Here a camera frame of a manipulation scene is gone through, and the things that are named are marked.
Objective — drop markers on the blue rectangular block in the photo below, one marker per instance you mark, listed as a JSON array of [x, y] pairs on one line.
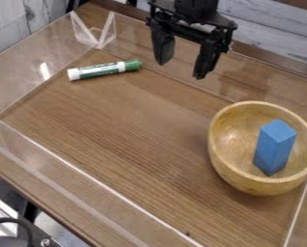
[[273, 145]]

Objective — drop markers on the black metal base plate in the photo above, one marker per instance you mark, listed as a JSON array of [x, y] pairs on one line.
[[40, 238]]

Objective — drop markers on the green and white marker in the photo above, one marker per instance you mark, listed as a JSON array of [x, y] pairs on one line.
[[103, 69]]

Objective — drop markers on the brown wooden bowl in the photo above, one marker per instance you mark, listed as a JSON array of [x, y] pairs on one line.
[[232, 135]]

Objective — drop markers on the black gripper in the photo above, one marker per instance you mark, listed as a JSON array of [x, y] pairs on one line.
[[193, 20]]

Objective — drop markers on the clear acrylic corner bracket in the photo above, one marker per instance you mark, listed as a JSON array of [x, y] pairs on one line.
[[93, 37]]

